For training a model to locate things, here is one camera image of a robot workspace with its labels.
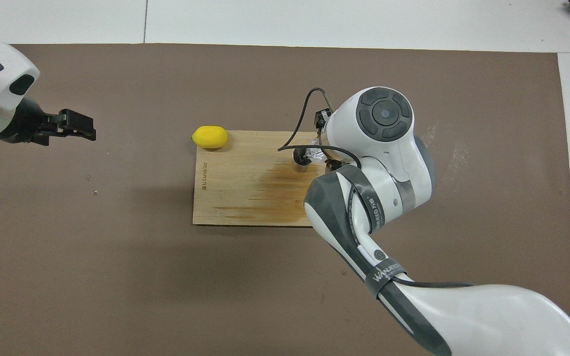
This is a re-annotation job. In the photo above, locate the yellow lemon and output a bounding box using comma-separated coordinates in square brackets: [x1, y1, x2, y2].
[191, 126, 229, 150]

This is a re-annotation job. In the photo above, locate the wooden cutting board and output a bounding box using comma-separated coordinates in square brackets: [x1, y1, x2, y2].
[192, 131, 328, 227]

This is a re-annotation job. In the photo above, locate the steel double jigger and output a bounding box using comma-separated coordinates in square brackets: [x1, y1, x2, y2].
[292, 148, 315, 172]

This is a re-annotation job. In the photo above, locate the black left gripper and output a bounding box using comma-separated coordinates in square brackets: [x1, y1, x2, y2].
[5, 99, 96, 145]

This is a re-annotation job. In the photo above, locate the brown table mat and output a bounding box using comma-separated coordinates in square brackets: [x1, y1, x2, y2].
[0, 44, 570, 356]

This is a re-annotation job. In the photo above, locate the small clear glass cup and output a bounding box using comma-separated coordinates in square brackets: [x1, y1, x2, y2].
[306, 140, 326, 164]

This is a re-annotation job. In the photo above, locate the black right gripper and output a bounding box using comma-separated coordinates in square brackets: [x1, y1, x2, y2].
[314, 110, 347, 172]

